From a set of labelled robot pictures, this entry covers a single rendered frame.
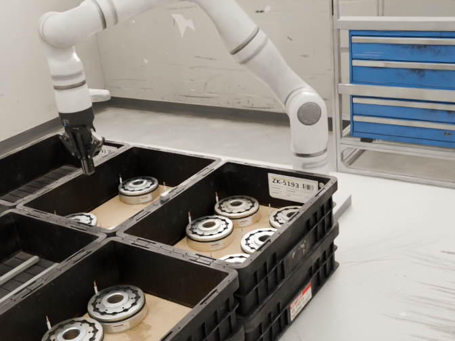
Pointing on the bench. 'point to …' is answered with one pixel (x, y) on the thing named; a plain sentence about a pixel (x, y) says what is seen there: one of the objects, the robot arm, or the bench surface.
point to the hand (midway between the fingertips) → (87, 166)
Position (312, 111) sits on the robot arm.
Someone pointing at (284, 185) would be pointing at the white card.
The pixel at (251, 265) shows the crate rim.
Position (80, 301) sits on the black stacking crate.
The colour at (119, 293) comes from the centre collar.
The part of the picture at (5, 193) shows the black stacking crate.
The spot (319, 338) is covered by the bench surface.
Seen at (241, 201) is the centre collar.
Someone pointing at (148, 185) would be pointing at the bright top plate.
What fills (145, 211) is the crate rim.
